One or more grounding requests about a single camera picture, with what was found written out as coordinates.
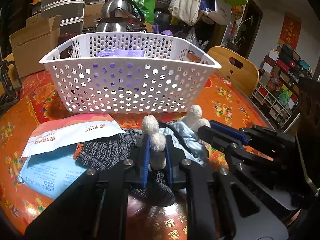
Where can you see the purple packet in basket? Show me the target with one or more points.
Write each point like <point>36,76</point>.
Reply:
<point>120,53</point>

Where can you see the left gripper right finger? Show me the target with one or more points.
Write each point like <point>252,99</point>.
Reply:
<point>173,157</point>

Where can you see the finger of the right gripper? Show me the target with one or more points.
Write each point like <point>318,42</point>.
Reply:
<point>216,139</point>
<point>228,130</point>

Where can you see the black metal stand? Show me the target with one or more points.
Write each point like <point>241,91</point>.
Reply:
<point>11,94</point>

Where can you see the light blue packet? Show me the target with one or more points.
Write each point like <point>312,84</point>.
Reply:
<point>50,173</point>

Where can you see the wooden chair back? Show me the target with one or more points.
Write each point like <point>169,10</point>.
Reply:
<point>236,69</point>

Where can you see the storage shelf with goods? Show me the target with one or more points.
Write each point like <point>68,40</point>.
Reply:
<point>277,91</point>

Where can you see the cardboard box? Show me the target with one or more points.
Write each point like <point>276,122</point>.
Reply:
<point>33,42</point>

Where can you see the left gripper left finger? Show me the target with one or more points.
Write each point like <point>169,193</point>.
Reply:
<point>143,161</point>

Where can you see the white orange sachet packet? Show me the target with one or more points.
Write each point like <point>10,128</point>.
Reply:
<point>52,135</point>

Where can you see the beige canvas tote bag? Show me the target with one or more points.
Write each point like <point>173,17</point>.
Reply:
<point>185,10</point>

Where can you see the orange floral tablecloth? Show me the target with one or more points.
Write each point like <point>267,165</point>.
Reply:
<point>39,103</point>

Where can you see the green shopping bag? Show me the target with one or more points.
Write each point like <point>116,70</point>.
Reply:
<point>147,7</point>

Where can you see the white perforated plastic basket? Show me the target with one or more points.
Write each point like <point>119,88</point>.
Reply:
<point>168,79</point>

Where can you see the plastic drawer tower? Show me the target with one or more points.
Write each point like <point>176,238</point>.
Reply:
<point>71,12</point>

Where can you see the grey knit glove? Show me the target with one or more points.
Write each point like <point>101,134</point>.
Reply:
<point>104,153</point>

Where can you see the stainless steel kettle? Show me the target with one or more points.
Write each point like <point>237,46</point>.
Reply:
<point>120,15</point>

